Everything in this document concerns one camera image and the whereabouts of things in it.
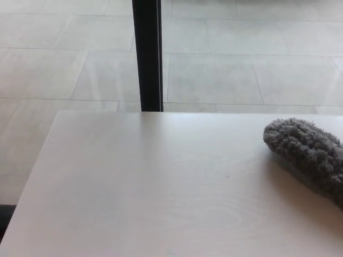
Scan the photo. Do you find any black vertical window frame post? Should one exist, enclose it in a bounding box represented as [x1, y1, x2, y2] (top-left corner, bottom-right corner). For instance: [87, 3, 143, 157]
[131, 0, 164, 112]

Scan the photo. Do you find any grey fluffy microfiber duster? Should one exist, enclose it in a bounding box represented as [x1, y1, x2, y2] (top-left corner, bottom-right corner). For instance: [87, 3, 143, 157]
[263, 117, 343, 209]

